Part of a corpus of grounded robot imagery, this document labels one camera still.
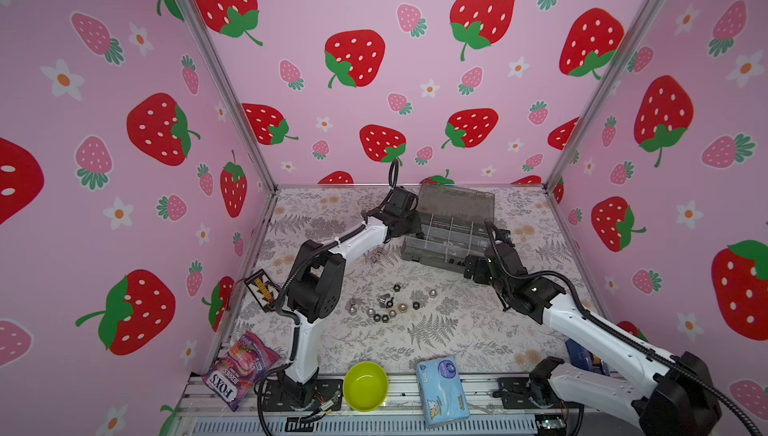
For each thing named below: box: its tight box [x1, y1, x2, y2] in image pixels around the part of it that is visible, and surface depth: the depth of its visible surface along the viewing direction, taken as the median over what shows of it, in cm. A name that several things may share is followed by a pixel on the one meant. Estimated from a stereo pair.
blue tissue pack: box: [416, 357, 471, 428], surface depth 71 cm
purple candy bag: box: [203, 331, 282, 411], surface depth 78 cm
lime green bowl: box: [343, 361, 389, 413], surface depth 76 cm
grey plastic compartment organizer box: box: [400, 184, 495, 273], surface depth 116 cm
